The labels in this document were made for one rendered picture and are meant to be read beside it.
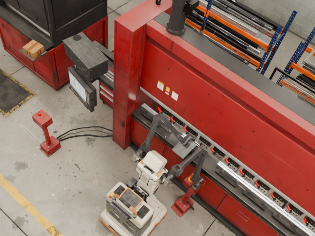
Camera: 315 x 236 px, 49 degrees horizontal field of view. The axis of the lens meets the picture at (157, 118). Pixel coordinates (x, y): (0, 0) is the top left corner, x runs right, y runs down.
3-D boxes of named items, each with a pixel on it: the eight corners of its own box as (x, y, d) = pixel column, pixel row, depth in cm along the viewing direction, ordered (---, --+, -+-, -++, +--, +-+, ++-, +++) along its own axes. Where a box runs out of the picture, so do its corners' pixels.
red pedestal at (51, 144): (39, 149, 501) (28, 116, 434) (52, 138, 514) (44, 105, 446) (48, 157, 495) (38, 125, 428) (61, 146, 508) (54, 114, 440)
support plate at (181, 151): (171, 150, 411) (171, 149, 411) (184, 136, 424) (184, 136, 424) (183, 159, 406) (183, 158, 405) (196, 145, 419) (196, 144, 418)
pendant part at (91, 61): (69, 90, 431) (61, 39, 362) (86, 82, 442) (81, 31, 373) (92, 117, 411) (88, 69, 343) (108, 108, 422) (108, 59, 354)
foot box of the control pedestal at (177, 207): (170, 207, 474) (171, 203, 464) (183, 195, 485) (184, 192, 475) (180, 217, 466) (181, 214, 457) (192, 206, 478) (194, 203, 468)
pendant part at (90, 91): (70, 88, 416) (67, 68, 386) (78, 84, 421) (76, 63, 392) (90, 113, 398) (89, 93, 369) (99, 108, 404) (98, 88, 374)
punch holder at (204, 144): (197, 143, 409) (200, 135, 395) (201, 138, 413) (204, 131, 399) (207, 150, 404) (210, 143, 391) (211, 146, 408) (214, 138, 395)
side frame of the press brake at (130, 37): (112, 140, 524) (114, 19, 337) (148, 109, 566) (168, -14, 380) (123, 150, 516) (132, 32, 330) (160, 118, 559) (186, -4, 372)
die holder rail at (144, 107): (140, 109, 455) (141, 105, 447) (143, 107, 458) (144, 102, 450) (169, 132, 440) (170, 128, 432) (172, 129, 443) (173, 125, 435)
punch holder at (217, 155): (210, 153, 403) (213, 146, 389) (214, 148, 407) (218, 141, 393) (221, 161, 398) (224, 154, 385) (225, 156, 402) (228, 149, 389)
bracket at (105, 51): (79, 54, 397) (79, 49, 391) (95, 44, 409) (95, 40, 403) (104, 72, 384) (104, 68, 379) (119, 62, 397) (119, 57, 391)
